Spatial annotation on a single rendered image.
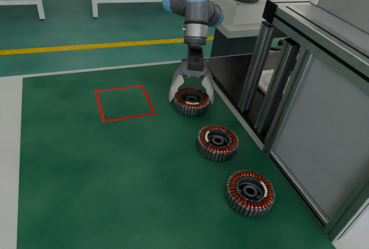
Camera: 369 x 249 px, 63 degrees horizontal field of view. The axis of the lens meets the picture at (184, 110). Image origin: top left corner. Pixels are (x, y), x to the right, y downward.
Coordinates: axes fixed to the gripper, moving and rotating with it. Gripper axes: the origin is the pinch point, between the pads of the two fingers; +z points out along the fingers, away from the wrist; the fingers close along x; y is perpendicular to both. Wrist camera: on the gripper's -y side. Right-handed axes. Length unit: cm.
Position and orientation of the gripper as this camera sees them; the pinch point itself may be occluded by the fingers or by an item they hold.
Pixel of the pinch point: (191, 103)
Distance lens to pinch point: 94.8
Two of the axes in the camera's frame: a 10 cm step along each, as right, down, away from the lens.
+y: -0.8, -1.4, 9.9
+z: -0.7, 9.9, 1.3
